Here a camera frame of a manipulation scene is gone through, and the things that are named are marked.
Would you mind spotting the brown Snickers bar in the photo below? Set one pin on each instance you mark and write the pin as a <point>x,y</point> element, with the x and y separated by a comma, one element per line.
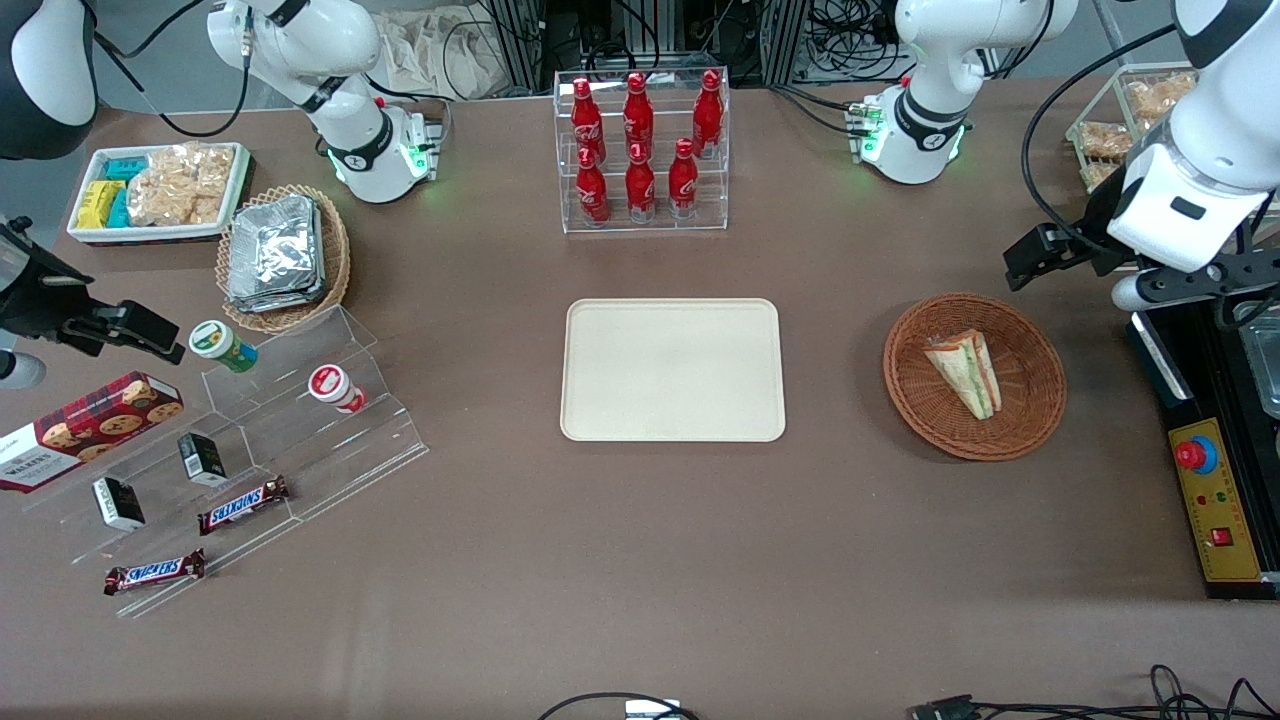
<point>243,505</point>
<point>155,572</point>

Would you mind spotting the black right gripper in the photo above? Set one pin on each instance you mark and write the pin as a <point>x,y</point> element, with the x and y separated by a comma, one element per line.
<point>38,296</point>

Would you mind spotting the clear acrylic bottle rack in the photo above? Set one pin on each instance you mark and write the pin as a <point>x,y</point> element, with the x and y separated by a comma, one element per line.
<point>660,225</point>

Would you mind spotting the round brown wicker basket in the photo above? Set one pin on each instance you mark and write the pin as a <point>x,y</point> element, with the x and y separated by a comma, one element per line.
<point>1030,400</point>

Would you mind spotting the oval brown wicker basket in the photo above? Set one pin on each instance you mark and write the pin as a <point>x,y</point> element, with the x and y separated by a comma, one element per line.
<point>335,260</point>

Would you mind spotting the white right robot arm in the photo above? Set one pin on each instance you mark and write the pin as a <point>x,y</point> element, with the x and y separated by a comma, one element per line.
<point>300,40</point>

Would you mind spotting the silver foil package stack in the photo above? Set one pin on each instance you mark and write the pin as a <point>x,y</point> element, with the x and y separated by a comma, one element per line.
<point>275,255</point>

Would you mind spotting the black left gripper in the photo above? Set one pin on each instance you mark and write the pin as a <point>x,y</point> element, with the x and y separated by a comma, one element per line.
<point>1094,232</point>

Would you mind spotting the red lidded snack cup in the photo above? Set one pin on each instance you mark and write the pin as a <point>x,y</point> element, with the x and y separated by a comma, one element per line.
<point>333,386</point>

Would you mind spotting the yellow snack packet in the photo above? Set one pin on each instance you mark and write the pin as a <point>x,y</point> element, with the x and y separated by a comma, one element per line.
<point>97,203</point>

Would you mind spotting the white rectangular snack tray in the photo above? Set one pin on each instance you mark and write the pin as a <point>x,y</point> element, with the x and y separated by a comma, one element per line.
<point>90,235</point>

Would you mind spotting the green lidded snack cup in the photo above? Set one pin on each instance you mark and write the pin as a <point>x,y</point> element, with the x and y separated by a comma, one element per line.
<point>218,343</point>

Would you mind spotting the clear bag of crackers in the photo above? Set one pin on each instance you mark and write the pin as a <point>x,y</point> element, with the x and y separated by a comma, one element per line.
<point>180,185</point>

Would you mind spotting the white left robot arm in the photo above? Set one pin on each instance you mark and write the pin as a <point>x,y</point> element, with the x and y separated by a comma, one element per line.
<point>930,60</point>

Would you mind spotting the red cola bottle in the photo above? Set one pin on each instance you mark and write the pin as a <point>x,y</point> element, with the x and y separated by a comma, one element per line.
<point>592,192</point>
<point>708,112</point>
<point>641,188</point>
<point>638,112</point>
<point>683,182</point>
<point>584,120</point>

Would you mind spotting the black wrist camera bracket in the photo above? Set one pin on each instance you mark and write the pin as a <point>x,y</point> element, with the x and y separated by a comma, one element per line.
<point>1200,278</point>

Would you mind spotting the clear acrylic stepped display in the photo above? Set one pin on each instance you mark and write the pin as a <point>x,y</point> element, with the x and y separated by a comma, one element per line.
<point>320,460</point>

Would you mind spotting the beige plastic tray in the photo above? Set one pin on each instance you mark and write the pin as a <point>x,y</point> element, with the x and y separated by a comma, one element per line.
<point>672,370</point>

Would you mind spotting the beige cloth bag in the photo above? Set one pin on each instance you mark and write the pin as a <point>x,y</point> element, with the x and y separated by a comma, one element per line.
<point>440,55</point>

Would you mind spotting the small black box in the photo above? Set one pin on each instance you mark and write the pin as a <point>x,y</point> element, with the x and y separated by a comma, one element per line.
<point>118,503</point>
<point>203,458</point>

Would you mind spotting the bagged fried snack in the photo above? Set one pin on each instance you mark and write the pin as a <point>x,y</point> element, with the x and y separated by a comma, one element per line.
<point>1105,140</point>
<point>1100,175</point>
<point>1155,98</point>

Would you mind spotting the teal snack packet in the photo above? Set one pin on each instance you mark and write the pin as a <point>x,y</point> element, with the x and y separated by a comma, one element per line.
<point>127,167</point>
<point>120,210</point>

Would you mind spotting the black control box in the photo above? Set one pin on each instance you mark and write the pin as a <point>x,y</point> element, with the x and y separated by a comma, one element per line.
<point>1215,540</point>

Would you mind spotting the white plug adapter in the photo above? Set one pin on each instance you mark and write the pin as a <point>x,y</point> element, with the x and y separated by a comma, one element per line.
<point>652,710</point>

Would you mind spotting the red tartan cookie box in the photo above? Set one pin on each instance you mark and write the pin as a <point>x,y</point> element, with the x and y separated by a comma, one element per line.
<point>90,430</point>

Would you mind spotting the clear plastic container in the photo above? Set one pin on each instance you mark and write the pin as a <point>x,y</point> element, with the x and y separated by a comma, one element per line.
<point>1265,360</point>

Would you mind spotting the triangle sandwich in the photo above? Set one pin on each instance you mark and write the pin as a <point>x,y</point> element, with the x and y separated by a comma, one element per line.
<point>965,370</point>

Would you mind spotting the red emergency stop button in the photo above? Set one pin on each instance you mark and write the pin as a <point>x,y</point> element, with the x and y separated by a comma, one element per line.
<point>1193,455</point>

